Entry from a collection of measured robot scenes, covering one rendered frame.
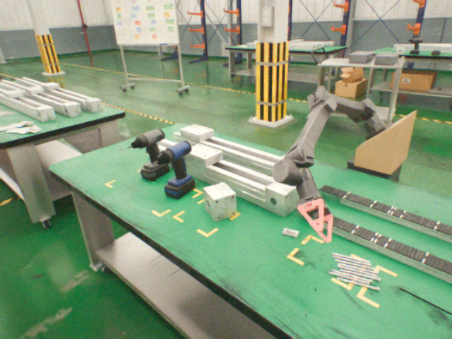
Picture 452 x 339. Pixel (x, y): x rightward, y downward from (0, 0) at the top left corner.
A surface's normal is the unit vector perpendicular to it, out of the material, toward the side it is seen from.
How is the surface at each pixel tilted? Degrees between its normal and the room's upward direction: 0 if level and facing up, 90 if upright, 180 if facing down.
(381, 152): 90
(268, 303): 0
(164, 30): 90
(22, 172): 90
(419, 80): 89
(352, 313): 0
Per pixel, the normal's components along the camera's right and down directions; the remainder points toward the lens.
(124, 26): -0.38, 0.40
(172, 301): -0.04, -0.91
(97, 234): 0.74, 0.25
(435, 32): -0.67, 0.34
